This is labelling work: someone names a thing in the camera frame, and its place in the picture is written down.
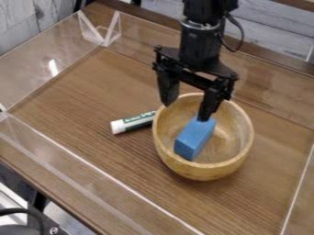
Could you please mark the brown wooden bowl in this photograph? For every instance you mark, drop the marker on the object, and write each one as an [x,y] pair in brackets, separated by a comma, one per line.
[207,150]

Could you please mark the white green tube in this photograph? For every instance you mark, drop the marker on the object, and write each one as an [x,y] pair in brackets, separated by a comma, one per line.
[131,123]

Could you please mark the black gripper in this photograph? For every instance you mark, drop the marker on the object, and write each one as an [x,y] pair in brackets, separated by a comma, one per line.
[194,64]

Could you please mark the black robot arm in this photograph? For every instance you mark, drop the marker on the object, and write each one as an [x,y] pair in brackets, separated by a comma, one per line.
[208,11]

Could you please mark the blue foam block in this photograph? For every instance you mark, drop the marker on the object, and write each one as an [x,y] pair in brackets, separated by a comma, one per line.
[192,138]

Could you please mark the clear acrylic corner bracket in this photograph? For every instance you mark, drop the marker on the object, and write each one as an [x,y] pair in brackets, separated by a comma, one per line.
[100,35]

